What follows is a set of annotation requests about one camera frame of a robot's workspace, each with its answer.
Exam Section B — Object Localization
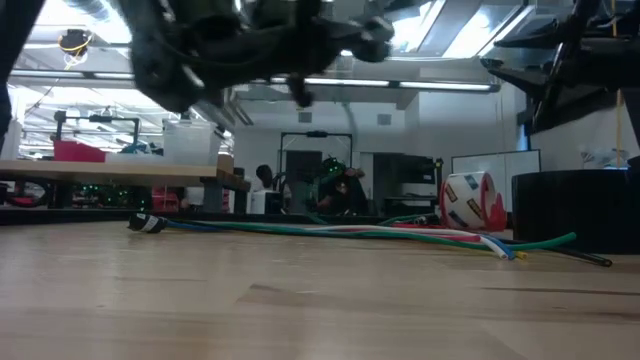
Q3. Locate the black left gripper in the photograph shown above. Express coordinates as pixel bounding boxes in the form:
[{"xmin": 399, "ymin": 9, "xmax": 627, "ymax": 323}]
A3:
[{"xmin": 299, "ymin": 14, "xmax": 396, "ymax": 65}]

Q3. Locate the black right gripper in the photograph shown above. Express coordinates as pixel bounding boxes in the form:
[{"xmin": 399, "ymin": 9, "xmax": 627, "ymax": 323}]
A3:
[{"xmin": 480, "ymin": 19, "xmax": 640, "ymax": 94}]

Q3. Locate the red white spool with stickers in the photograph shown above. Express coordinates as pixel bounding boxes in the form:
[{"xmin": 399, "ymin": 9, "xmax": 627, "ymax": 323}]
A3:
[{"xmin": 438, "ymin": 171, "xmax": 509, "ymax": 233}]

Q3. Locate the multicoloured cable bundle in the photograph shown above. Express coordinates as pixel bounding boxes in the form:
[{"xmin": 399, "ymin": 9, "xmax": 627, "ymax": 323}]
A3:
[{"xmin": 389, "ymin": 223, "xmax": 482, "ymax": 244}]

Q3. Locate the white cord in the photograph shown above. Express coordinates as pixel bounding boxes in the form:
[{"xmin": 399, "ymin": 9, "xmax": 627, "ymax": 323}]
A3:
[{"xmin": 309, "ymin": 225, "xmax": 509, "ymax": 260}]

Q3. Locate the bundle of coloured wires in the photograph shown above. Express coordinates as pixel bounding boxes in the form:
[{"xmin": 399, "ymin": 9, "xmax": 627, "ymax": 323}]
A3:
[{"xmin": 499, "ymin": 239, "xmax": 614, "ymax": 268}]

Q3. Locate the bundle of coloured cables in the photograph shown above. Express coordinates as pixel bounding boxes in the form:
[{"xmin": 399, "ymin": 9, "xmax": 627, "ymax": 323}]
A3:
[{"xmin": 164, "ymin": 221, "xmax": 517, "ymax": 261}]

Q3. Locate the ceiling light bar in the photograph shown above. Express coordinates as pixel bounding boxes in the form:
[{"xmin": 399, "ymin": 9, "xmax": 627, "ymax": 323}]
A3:
[{"xmin": 9, "ymin": 69, "xmax": 501, "ymax": 94}]

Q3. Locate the black cabinet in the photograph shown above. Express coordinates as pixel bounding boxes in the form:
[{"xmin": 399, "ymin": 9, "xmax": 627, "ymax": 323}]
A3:
[{"xmin": 372, "ymin": 152, "xmax": 442, "ymax": 216}]

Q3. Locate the person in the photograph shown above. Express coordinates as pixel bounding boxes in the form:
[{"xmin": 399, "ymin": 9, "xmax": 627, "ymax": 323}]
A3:
[
  {"xmin": 317, "ymin": 156, "xmax": 369, "ymax": 217},
  {"xmin": 249, "ymin": 164, "xmax": 286, "ymax": 215}
]

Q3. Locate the clear plastic storage box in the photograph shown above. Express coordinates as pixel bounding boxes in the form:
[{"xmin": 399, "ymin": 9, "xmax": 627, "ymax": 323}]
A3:
[{"xmin": 162, "ymin": 118, "xmax": 224, "ymax": 167}]

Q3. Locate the red bin on workbench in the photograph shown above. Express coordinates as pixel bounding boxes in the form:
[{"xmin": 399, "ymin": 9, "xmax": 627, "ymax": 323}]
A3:
[{"xmin": 53, "ymin": 139, "xmax": 108, "ymax": 163}]

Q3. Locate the black robot rig frame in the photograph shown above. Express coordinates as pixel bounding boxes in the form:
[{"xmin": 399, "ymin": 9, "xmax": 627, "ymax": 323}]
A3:
[
  {"xmin": 53, "ymin": 109, "xmax": 142, "ymax": 147},
  {"xmin": 278, "ymin": 130, "xmax": 354, "ymax": 216}
]

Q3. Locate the grey duct tape roll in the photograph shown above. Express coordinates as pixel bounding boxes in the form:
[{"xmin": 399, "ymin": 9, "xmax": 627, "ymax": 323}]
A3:
[{"xmin": 511, "ymin": 168, "xmax": 640, "ymax": 255}]

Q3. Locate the black taped cord bundle end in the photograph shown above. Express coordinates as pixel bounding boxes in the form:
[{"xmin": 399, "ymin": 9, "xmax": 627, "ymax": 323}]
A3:
[{"xmin": 126, "ymin": 212, "xmax": 169, "ymax": 235}]

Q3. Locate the black ceiling camera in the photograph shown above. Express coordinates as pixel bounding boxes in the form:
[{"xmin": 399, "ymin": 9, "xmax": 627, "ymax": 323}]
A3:
[{"xmin": 57, "ymin": 28, "xmax": 95, "ymax": 69}]

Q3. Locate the metal wheeled cart frame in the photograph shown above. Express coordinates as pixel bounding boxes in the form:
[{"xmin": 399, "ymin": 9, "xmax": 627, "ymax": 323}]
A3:
[{"xmin": 0, "ymin": 158, "xmax": 251, "ymax": 214}]

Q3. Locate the black table frame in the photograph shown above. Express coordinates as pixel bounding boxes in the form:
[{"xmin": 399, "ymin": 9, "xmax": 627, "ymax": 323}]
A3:
[{"xmin": 0, "ymin": 206, "xmax": 441, "ymax": 227}]

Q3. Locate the black overhead rig frame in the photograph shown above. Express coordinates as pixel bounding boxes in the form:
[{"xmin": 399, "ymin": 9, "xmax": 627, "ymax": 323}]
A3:
[{"xmin": 0, "ymin": 0, "xmax": 46, "ymax": 151}]

